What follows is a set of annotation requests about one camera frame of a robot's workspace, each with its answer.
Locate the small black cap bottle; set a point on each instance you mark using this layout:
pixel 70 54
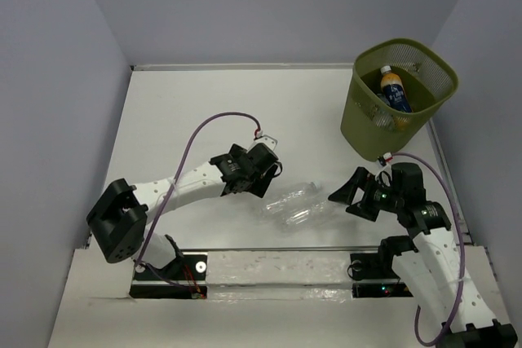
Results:
pixel 381 117

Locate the orange juice bottle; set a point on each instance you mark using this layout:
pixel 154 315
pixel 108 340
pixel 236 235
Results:
pixel 392 88

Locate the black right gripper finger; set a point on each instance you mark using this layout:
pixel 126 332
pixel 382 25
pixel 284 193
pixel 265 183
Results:
pixel 346 193
pixel 366 209

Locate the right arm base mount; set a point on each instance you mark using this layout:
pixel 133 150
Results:
pixel 372 279

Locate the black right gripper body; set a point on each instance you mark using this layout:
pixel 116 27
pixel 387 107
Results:
pixel 382 196

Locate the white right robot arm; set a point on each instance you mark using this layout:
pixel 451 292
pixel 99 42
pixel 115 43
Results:
pixel 427 259

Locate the clear bottle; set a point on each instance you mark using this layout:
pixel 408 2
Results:
pixel 306 215
pixel 286 199

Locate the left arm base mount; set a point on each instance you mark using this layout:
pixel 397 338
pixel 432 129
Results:
pixel 187 281

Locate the green mesh waste bin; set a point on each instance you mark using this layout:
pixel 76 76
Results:
pixel 428 81

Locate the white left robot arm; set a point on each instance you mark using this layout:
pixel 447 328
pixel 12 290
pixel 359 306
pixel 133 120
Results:
pixel 122 218

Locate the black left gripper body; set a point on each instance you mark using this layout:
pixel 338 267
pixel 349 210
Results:
pixel 250 180

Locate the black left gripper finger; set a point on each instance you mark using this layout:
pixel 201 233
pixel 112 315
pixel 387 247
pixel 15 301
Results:
pixel 236 151
pixel 260 186

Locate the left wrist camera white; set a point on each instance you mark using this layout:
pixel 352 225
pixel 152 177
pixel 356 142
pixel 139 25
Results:
pixel 261 137

